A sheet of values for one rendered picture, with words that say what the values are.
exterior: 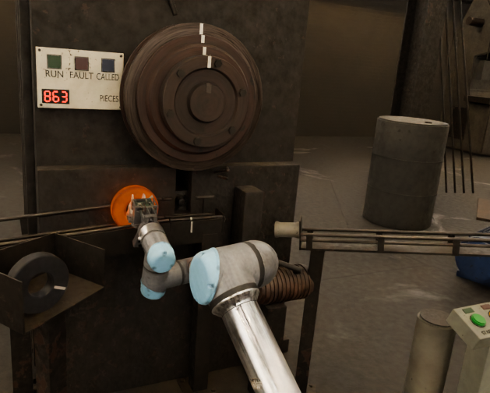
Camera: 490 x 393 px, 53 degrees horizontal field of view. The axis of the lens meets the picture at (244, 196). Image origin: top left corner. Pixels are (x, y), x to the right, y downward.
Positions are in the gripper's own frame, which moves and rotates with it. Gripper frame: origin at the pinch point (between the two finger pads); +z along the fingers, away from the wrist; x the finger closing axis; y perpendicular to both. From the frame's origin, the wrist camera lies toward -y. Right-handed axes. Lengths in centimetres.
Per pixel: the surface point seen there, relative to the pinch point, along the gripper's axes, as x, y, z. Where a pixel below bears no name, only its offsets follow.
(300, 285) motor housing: -55, -22, -27
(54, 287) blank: 28.2, -1.8, -35.1
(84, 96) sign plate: 14.3, 30.4, 17.1
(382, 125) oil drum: -240, -37, 154
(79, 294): 21.6, -7.9, -32.2
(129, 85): 3.0, 38.4, 5.5
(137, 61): 0.7, 45.4, 7.3
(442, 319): -83, -9, -65
